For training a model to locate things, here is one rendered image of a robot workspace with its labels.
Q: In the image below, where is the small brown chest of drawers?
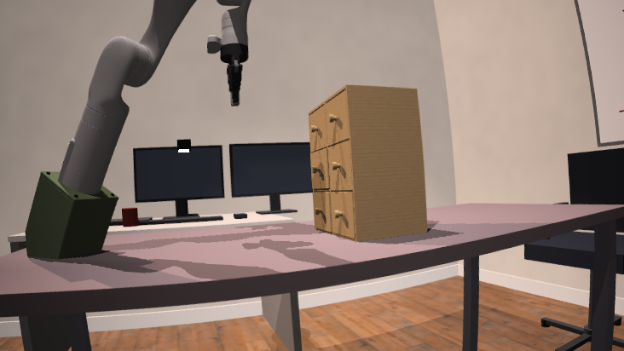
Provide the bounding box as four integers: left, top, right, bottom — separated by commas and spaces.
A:
309, 85, 427, 242

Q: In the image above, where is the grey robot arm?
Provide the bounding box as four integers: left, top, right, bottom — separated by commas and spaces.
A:
58, 0, 251, 194

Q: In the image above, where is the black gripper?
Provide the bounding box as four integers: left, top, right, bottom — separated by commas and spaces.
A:
220, 43, 248, 106

